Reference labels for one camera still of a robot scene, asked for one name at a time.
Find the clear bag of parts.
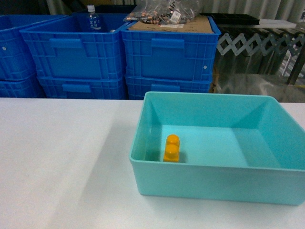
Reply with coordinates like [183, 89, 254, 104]
[124, 0, 204, 25]

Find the blue crate lower right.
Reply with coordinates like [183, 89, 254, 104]
[125, 75, 211, 100]

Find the clear water bottle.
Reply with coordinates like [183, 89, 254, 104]
[87, 5, 102, 32]

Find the grey expandable roller conveyor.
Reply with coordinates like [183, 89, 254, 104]
[217, 27, 305, 56]

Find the blue crate lower middle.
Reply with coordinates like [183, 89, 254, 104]
[38, 77, 127, 100]

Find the blue crate upper left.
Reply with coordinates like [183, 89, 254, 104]
[0, 14, 64, 81]

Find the blue crate upper middle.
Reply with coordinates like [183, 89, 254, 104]
[20, 13, 126, 80]

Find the blue crate lower left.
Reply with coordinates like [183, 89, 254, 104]
[0, 76, 46, 98]

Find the blue crate upper right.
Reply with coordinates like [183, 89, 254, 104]
[122, 17, 221, 82]

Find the brown cardboard sheet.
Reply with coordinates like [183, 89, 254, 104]
[128, 16, 213, 33]

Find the white foam board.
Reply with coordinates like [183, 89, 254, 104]
[254, 19, 296, 29]

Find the teal plastic box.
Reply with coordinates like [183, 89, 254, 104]
[129, 92, 305, 205]

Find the blue crate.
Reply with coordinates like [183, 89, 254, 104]
[125, 75, 211, 100]
[122, 17, 221, 82]
[38, 77, 127, 100]
[20, 13, 126, 80]
[0, 14, 64, 81]
[0, 76, 46, 98]

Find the yellow two-stud block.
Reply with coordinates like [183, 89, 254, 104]
[163, 134, 180, 163]

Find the black tray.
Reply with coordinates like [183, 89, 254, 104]
[200, 13, 260, 25]

